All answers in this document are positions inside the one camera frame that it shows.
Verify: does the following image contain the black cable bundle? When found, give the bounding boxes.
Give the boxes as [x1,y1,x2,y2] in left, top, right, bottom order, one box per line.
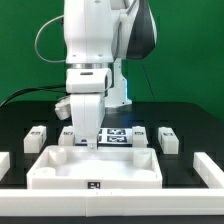
[0,84,68,108]

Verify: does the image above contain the white left barrier wall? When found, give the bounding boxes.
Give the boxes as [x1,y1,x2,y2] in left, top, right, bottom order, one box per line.
[0,152,10,181]

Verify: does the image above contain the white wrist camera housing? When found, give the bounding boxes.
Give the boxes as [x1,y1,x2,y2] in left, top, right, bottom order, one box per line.
[66,68,112,93]

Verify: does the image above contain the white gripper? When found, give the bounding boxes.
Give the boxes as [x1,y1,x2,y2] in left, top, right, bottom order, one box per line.
[70,93,105,150]

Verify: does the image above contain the white desk top tray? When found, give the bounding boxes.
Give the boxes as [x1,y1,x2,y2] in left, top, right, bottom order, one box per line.
[26,146,162,189]

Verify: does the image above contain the white front barrier wall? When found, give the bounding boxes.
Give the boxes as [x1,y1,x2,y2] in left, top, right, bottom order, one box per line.
[0,189,224,217]

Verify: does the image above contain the white right barrier wall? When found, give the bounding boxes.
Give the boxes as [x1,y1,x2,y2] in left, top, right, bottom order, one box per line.
[193,152,224,189]

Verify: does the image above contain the fiducial marker sheet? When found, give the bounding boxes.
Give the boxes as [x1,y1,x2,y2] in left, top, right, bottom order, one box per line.
[98,128,132,145]

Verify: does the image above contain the white barrier wall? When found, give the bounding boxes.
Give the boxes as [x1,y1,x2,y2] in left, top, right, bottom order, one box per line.
[0,189,224,217]
[0,152,10,181]
[193,152,224,189]

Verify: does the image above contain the grey camera cable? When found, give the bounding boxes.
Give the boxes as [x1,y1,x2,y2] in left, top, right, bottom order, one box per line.
[34,13,68,64]

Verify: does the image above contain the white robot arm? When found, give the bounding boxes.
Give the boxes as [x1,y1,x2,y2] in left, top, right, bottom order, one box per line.
[64,0,157,150]

